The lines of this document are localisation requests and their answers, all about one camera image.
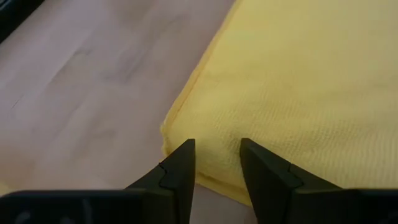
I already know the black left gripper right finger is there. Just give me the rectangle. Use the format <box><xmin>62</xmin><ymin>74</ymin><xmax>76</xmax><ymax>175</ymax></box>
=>
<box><xmin>241</xmin><ymin>138</ymin><xmax>343</xmax><ymax>224</ymax></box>

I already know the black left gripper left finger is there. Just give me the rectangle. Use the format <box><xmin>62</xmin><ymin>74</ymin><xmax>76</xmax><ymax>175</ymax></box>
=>
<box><xmin>124</xmin><ymin>138</ymin><xmax>196</xmax><ymax>224</ymax></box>

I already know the yellow microfiber towel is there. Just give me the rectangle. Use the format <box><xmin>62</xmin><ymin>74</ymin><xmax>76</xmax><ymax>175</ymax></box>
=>
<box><xmin>160</xmin><ymin>0</ymin><xmax>398</xmax><ymax>207</ymax></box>

